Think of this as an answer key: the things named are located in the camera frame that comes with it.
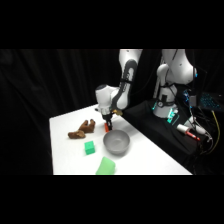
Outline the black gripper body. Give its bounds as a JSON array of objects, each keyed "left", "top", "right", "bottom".
[{"left": 100, "top": 111, "right": 115, "bottom": 123}]

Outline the green cube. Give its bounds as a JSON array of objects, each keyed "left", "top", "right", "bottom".
[{"left": 83, "top": 140, "right": 97, "bottom": 156}]

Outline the grey metal bowl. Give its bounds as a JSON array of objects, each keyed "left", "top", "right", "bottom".
[{"left": 102, "top": 129, "right": 131, "bottom": 156}]

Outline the brown plush toy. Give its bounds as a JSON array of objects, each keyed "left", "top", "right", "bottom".
[{"left": 67, "top": 118, "right": 97, "bottom": 140}]

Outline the green wedge block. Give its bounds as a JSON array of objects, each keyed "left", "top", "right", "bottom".
[{"left": 95, "top": 156, "right": 117, "bottom": 176}]

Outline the black robot stand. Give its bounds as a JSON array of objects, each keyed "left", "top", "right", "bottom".
[{"left": 123, "top": 99, "right": 202, "bottom": 165}]

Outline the green-lit control box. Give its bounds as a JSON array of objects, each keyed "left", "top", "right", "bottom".
[{"left": 166, "top": 107, "right": 181, "bottom": 125}]

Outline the black curtain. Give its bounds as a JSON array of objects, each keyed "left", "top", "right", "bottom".
[{"left": 0, "top": 49, "right": 224, "bottom": 176}]

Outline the white cylinder with red tip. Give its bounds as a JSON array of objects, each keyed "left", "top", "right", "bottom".
[{"left": 176, "top": 123, "right": 200, "bottom": 141}]

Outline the white power adapter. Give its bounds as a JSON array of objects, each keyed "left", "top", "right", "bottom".
[{"left": 187, "top": 115, "right": 210, "bottom": 137}]

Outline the laptop with blue-lit keyboard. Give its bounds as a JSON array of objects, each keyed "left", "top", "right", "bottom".
[{"left": 199, "top": 92, "right": 224, "bottom": 113}]

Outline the brown wrist camera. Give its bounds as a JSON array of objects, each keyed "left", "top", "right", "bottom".
[{"left": 111, "top": 108, "right": 124, "bottom": 117}]

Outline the blue cable bundle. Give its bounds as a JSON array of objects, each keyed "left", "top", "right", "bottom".
[{"left": 182, "top": 88, "right": 196, "bottom": 108}]

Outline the yellow cable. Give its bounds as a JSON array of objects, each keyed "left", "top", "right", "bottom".
[{"left": 205, "top": 109, "right": 222, "bottom": 155}]

